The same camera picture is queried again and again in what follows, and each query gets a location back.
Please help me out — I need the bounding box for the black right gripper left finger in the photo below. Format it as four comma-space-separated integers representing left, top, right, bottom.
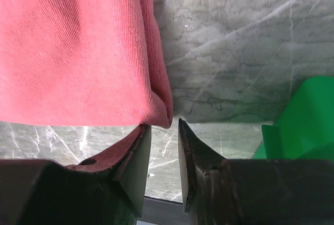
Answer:
66, 125, 151, 216

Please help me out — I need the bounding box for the green plastic tray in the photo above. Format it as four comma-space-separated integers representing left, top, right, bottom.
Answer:
253, 76, 333, 160

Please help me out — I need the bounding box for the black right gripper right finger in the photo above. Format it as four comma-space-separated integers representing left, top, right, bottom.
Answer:
178, 119, 227, 212

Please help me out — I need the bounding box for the dusty pink t shirt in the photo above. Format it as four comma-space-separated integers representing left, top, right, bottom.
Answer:
1, 0, 173, 128

